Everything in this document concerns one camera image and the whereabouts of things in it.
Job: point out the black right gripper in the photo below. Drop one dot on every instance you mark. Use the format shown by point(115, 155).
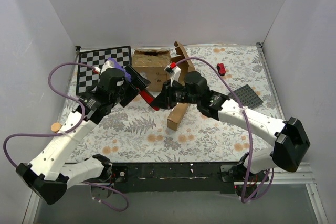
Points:
point(169, 95)

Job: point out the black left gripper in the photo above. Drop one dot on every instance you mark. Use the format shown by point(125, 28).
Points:
point(135, 86)

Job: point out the small cardboard express box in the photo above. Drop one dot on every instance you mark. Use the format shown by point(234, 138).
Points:
point(176, 115)

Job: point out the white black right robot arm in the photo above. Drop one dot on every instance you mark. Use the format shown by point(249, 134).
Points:
point(288, 139)

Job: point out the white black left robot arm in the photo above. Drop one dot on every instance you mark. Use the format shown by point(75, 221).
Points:
point(47, 174)

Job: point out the large brown cardboard box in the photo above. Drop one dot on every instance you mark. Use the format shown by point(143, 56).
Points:
point(150, 64)

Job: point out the open small cardboard box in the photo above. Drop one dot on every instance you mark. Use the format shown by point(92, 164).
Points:
point(186, 66)

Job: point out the purple cylindrical tool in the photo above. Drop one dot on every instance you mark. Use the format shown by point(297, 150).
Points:
point(116, 65)

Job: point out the black and white chessboard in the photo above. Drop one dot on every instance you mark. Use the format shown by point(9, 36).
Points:
point(96, 58)

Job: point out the floral patterned table mat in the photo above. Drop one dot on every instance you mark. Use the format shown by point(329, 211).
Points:
point(137, 133)

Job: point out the grey studded building plate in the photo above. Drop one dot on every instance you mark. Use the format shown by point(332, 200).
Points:
point(248, 97)

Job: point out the wooden cork cylinder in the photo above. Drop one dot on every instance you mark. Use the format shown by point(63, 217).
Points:
point(55, 127)

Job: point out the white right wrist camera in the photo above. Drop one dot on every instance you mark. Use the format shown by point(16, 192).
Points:
point(174, 72)

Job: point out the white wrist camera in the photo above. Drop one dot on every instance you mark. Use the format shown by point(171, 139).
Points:
point(174, 72)
point(110, 63)

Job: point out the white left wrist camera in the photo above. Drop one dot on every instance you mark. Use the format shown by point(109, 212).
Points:
point(110, 63)

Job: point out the aluminium frame rail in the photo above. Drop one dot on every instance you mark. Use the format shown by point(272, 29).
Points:
point(122, 172)

